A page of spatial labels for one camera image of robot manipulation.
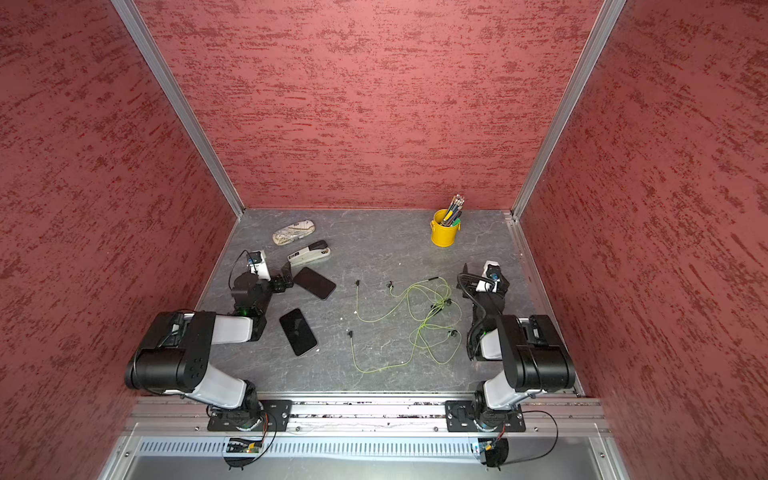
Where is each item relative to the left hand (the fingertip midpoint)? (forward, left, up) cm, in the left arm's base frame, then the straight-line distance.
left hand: (276, 268), depth 93 cm
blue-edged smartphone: (+1, -10, -10) cm, 14 cm away
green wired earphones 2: (-20, -54, -9) cm, 58 cm away
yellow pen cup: (+18, -56, -4) cm, 59 cm away
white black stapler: (+11, -9, -5) cm, 15 cm away
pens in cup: (+20, -59, +4) cm, 62 cm away
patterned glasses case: (+21, -1, -5) cm, 21 cm away
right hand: (-2, -64, +3) cm, 64 cm away
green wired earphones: (-5, -48, -9) cm, 49 cm away
